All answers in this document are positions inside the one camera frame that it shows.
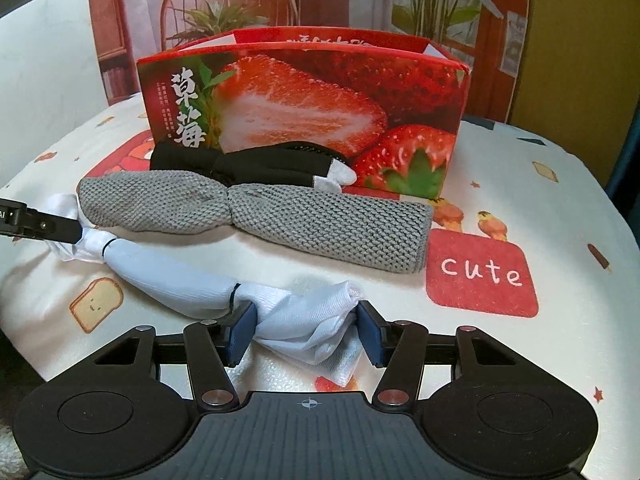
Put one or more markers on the red strawberry print box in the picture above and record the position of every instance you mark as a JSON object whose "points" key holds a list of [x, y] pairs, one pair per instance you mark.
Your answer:
{"points": [[310, 105]]}

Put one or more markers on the dark teal object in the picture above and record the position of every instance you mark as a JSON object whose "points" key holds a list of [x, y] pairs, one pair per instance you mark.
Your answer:
{"points": [[627, 160]]}

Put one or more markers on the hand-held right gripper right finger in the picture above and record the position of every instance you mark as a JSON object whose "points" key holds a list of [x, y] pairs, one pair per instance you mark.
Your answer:
{"points": [[371, 334]]}

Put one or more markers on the grey knitted cloth roll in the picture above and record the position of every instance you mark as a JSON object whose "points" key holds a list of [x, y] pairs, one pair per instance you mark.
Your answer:
{"points": [[310, 225]]}

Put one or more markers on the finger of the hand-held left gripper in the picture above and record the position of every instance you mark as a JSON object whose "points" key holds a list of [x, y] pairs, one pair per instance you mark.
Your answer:
{"points": [[50, 227]]}

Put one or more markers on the white cloth roll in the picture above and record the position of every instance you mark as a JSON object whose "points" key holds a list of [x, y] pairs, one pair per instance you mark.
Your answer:
{"points": [[165, 275]]}

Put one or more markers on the wall poster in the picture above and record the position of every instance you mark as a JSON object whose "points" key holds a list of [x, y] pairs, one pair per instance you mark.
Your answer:
{"points": [[450, 5]]}

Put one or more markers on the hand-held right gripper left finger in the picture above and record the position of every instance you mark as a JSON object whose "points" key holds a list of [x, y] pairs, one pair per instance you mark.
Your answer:
{"points": [[242, 332]]}

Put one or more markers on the black cloth roll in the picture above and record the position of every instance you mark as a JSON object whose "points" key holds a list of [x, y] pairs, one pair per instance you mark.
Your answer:
{"points": [[260, 165]]}

